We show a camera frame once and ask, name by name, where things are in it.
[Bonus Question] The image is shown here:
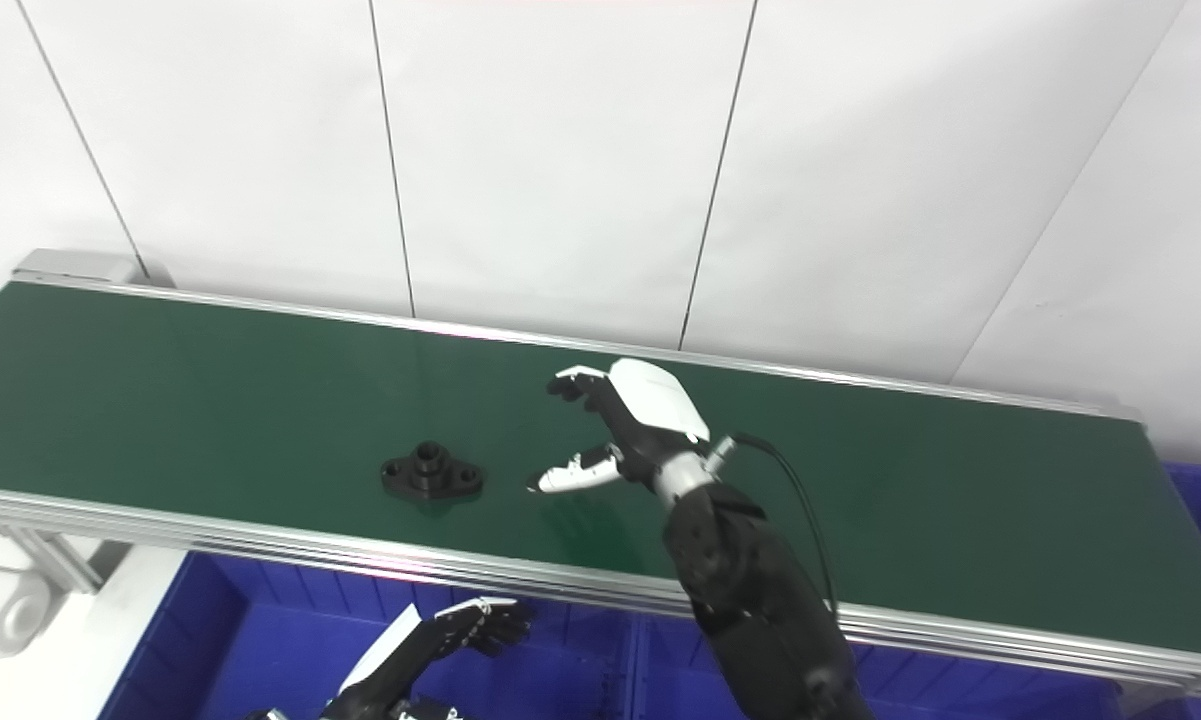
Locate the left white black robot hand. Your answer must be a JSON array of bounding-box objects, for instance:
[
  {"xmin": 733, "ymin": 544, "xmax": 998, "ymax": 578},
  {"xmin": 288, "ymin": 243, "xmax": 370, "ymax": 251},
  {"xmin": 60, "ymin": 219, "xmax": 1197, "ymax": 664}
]
[{"xmin": 335, "ymin": 596, "xmax": 534, "ymax": 720}]

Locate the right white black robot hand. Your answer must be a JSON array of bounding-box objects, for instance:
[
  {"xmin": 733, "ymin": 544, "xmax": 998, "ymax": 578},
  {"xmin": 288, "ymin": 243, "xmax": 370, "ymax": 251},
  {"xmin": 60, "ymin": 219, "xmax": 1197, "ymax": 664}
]
[{"xmin": 526, "ymin": 357, "xmax": 712, "ymax": 496}]

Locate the green conveyor belt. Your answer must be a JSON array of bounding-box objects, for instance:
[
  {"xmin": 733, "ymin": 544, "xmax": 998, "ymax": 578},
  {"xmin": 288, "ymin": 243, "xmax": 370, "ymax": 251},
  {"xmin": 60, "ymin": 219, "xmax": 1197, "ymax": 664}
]
[
  {"xmin": 0, "ymin": 281, "xmax": 1201, "ymax": 659},
  {"xmin": 0, "ymin": 268, "xmax": 1201, "ymax": 701}
]

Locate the black flanged metal part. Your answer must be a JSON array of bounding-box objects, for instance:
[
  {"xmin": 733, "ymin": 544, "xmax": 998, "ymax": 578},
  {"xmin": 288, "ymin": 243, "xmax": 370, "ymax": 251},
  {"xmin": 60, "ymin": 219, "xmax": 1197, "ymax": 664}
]
[{"xmin": 380, "ymin": 441, "xmax": 487, "ymax": 502}]

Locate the aluminium conveyor leg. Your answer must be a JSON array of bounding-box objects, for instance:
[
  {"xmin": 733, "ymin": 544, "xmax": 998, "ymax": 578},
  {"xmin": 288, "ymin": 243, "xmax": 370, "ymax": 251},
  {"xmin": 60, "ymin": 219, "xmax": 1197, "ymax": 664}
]
[{"xmin": 2, "ymin": 526, "xmax": 103, "ymax": 595}]

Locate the white plastic block part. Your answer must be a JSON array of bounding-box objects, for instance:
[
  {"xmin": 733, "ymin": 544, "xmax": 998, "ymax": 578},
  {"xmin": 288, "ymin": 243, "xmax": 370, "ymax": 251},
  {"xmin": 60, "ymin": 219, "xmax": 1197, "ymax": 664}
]
[{"xmin": 0, "ymin": 564, "xmax": 53, "ymax": 659}]

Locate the grey conveyor end housing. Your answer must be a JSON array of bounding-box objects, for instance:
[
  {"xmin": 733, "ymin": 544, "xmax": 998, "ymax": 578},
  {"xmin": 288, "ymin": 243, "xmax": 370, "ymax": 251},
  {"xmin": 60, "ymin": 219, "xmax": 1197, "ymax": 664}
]
[{"xmin": 13, "ymin": 249, "xmax": 149, "ymax": 288}]

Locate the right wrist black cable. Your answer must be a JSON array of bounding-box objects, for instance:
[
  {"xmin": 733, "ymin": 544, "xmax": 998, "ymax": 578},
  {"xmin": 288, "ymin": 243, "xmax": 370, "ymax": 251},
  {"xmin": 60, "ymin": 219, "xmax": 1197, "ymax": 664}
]
[{"xmin": 708, "ymin": 431, "xmax": 843, "ymax": 616}]

